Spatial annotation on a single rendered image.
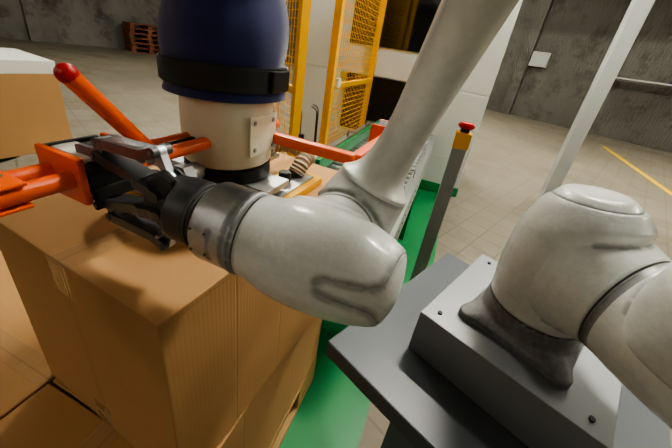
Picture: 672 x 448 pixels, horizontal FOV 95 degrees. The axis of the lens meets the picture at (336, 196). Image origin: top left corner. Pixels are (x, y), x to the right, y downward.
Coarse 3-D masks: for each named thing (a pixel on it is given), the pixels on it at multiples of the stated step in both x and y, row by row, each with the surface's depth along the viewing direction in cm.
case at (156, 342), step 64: (64, 256) 43; (128, 256) 45; (192, 256) 47; (64, 320) 50; (128, 320) 38; (192, 320) 40; (256, 320) 57; (64, 384) 64; (128, 384) 46; (192, 384) 45; (256, 384) 66
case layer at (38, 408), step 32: (0, 256) 94; (0, 288) 84; (0, 320) 76; (320, 320) 111; (0, 352) 69; (32, 352) 70; (288, 352) 84; (0, 384) 63; (32, 384) 64; (288, 384) 94; (0, 416) 59; (32, 416) 59; (64, 416) 60; (96, 416) 61; (256, 416) 74
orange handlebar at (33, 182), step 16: (176, 144) 49; (192, 144) 51; (208, 144) 54; (288, 144) 61; (304, 144) 59; (320, 144) 59; (368, 144) 64; (336, 160) 58; (352, 160) 57; (0, 176) 32; (16, 176) 34; (32, 176) 36; (48, 176) 35; (64, 176) 35; (0, 192) 31; (16, 192) 32; (32, 192) 33; (48, 192) 34; (0, 208) 31; (16, 208) 32
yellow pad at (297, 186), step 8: (288, 168) 78; (280, 176) 68; (288, 176) 68; (296, 176) 73; (304, 176) 74; (312, 176) 74; (296, 184) 69; (304, 184) 71; (312, 184) 72; (280, 192) 64; (288, 192) 65; (296, 192) 67; (304, 192) 69
